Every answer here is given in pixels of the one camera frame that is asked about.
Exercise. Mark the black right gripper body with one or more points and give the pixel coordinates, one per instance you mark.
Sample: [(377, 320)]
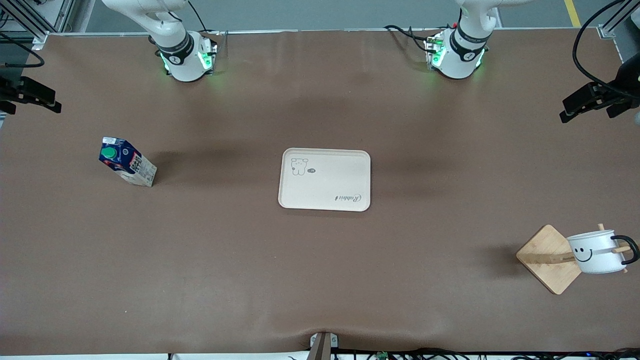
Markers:
[(7, 88)]

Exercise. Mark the aluminium frame profile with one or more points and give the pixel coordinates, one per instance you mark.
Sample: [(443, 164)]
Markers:
[(27, 20), (617, 20)]

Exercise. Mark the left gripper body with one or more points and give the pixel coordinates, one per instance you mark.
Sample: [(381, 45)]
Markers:
[(628, 80)]

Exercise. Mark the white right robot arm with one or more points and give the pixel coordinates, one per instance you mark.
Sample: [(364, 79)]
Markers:
[(182, 65)]

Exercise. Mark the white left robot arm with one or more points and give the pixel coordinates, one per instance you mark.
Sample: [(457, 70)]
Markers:
[(457, 62)]

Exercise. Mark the brown table cover sheet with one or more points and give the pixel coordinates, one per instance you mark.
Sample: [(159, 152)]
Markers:
[(320, 275)]

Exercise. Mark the white smiley face mug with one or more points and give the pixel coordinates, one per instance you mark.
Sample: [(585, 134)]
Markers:
[(595, 255)]

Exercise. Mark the metal table clamp bracket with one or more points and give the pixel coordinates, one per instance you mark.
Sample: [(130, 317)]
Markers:
[(323, 346)]

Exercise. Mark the wooden mug stand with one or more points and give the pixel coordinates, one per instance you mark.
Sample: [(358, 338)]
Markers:
[(547, 260)]

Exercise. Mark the blue white milk carton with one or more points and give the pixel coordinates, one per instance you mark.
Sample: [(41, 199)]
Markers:
[(132, 167)]

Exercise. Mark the beige rabbit print tray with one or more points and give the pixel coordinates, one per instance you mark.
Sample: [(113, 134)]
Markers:
[(330, 182)]

